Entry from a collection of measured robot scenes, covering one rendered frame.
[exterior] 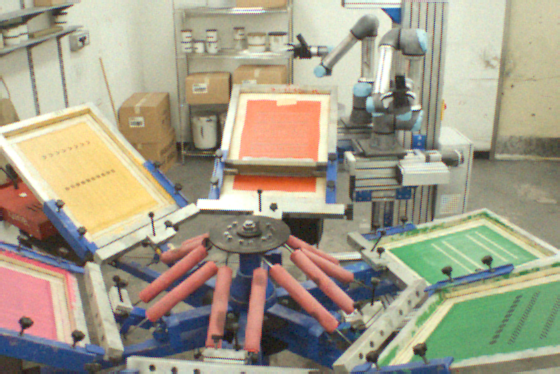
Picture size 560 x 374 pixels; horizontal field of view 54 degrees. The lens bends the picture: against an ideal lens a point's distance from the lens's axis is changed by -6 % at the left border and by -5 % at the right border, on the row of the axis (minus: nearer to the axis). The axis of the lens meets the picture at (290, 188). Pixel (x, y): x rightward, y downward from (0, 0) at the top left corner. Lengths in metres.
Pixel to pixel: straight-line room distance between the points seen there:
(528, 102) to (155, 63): 4.31
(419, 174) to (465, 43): 3.64
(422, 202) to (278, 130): 1.02
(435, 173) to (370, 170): 0.35
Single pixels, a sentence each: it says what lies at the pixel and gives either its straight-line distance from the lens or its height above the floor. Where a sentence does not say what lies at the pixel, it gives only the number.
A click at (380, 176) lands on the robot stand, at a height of 1.11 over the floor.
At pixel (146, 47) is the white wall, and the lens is 6.83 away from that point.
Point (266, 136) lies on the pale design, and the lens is 3.04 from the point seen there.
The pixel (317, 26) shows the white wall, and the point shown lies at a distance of 6.42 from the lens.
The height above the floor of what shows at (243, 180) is 1.19.
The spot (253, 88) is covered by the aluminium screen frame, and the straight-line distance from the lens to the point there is 3.24.
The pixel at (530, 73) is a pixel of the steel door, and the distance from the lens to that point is 6.87.
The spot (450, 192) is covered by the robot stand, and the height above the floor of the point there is 0.93.
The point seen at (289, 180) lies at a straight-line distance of 2.85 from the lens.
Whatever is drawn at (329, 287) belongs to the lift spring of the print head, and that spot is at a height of 1.16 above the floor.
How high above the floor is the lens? 2.28
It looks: 23 degrees down
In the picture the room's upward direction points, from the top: straight up
